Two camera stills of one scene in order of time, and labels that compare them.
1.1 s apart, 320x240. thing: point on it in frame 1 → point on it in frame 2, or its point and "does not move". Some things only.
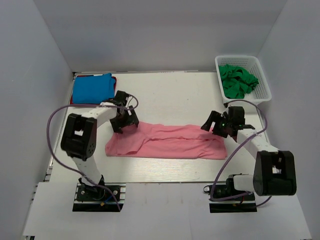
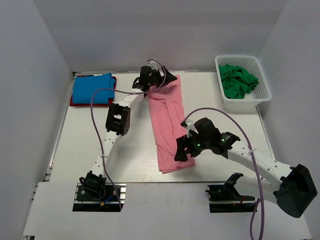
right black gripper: (216, 117) → (181, 155)
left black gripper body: (124, 120) → (156, 78)
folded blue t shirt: (93, 89) does not move
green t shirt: (236, 81) does not move
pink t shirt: (152, 140) → (167, 115)
